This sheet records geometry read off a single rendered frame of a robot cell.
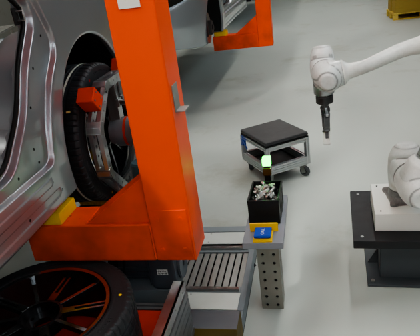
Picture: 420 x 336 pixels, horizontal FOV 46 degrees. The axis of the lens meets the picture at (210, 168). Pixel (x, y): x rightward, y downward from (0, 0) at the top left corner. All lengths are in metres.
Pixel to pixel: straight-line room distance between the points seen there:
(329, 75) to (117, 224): 0.98
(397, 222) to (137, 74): 1.38
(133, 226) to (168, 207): 0.17
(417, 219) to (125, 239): 1.30
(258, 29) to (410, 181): 3.89
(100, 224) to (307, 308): 1.06
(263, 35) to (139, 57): 4.25
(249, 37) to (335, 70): 3.88
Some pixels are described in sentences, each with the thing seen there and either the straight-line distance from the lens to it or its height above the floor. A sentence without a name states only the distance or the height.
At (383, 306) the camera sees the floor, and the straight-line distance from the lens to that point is 2.48.
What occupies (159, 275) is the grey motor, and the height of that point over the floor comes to 0.32.
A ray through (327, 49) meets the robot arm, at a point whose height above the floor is 1.14.
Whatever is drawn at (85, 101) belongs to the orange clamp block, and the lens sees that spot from 2.11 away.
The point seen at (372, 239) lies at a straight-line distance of 2.38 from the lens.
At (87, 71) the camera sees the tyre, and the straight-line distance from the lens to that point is 2.29.
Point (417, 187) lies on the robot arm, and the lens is 2.18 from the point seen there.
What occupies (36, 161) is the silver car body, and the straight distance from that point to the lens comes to 1.93.
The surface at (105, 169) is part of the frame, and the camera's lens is 2.20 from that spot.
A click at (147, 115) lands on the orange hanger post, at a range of 1.68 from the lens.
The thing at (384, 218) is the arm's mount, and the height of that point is 0.37.
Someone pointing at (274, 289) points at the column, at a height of 0.11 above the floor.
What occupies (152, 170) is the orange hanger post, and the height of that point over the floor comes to 0.90.
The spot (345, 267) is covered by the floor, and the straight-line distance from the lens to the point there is 2.71.
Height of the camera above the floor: 1.57
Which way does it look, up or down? 23 degrees down
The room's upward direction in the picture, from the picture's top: 8 degrees counter-clockwise
